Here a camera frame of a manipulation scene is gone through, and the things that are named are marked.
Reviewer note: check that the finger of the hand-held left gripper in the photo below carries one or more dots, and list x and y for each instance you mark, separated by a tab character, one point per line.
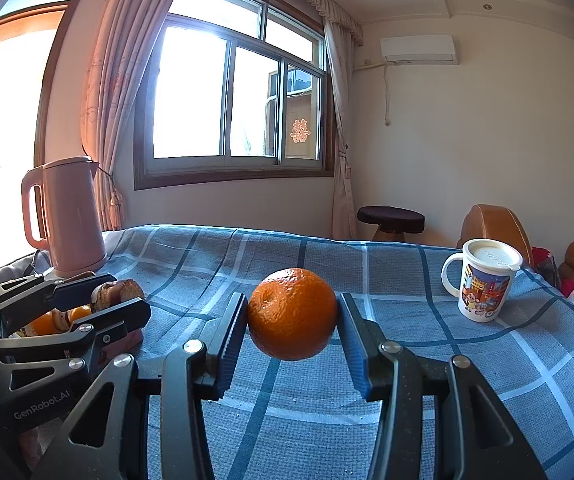
67	290
122	317

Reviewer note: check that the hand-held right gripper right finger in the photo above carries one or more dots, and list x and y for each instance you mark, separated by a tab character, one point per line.
354	360

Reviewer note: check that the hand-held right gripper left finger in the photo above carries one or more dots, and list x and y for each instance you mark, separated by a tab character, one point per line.
229	355

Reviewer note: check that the pink tin box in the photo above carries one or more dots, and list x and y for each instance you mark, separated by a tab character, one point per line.
124	344

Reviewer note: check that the orange mandarin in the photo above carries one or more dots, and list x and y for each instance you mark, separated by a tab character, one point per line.
43	324
292	312

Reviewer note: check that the pink electric kettle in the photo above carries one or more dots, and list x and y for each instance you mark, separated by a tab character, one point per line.
67	220

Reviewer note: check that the blue checked tablecloth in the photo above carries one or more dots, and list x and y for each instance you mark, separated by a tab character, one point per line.
392	285

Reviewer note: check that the white printed mug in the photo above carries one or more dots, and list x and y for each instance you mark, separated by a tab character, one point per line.
484	292

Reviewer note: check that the round dark stool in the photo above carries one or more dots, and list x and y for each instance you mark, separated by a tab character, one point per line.
391	217

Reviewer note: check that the white plastic mug lid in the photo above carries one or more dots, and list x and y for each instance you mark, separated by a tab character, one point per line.
492	254

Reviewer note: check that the brown leather armchair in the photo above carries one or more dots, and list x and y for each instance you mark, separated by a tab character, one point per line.
497	225

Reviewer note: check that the wide pink curtain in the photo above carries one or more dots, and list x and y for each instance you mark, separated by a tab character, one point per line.
112	85

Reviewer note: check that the red cloth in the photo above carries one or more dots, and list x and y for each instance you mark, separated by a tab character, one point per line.
542	260

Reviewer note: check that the red window decal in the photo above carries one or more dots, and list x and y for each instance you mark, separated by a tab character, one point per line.
299	131

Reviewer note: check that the sliding glass window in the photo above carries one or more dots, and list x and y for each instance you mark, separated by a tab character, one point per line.
192	90

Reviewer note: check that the narrow pink curtain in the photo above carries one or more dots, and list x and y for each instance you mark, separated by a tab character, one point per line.
339	110

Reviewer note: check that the white air conditioner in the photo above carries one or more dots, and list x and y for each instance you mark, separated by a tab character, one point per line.
417	47

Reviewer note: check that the ruffled curtain valance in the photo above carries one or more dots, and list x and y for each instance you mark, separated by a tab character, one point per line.
342	20

